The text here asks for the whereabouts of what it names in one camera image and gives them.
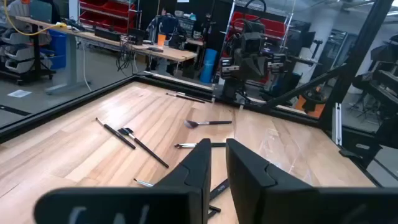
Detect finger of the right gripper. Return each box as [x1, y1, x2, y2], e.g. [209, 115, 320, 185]
[239, 62, 254, 81]
[253, 62, 267, 81]

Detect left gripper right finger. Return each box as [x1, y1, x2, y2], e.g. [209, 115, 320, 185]
[225, 138, 398, 224]

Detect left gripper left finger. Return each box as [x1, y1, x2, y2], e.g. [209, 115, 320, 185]
[33, 138, 213, 224]

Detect wide grey-headed makeup brush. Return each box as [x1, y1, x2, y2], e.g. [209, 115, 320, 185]
[183, 119, 233, 129]

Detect black-bristled makeup brush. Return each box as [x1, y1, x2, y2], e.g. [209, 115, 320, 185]
[117, 127, 170, 169]

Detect thin-tipped black makeup brush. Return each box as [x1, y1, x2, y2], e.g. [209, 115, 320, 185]
[95, 117, 137, 151]

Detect black silver-ferruled makeup brush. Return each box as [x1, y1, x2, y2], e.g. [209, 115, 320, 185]
[174, 141, 227, 149]

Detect blue barrel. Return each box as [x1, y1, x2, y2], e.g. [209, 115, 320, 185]
[199, 48, 219, 85]

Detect red storage bin shelf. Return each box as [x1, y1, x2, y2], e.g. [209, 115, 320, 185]
[78, 0, 138, 34]
[228, 11, 294, 43]

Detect light wooden desk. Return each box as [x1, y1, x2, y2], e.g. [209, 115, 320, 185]
[14, 15, 198, 96]

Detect orange shop vacuum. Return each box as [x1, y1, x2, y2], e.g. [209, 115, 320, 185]
[294, 86, 328, 119]

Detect blue jacket on chair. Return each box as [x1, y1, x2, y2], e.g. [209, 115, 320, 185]
[145, 14, 188, 50]

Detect silver aluminium extrusion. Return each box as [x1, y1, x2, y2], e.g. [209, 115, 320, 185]
[331, 102, 343, 147]

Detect black equipment rack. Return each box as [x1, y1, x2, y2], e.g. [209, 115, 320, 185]
[351, 33, 398, 116]

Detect black equipment case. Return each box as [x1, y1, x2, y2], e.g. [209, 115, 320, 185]
[94, 27, 122, 42]

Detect white paper sheet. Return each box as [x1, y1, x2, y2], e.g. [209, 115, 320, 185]
[6, 89, 33, 99]

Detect blue storage bin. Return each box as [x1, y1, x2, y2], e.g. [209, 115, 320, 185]
[39, 29, 68, 70]

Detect grey stacked bin cart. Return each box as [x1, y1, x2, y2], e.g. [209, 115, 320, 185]
[0, 0, 57, 85]

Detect black desk cable bundle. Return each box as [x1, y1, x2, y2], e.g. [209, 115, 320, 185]
[116, 40, 138, 76]

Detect black aluminium table frame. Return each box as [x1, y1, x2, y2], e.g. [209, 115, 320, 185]
[0, 0, 398, 187]

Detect white floor cable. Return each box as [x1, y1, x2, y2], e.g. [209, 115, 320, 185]
[80, 39, 93, 92]

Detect yellow cable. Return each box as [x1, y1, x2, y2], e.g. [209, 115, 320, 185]
[2, 0, 68, 37]

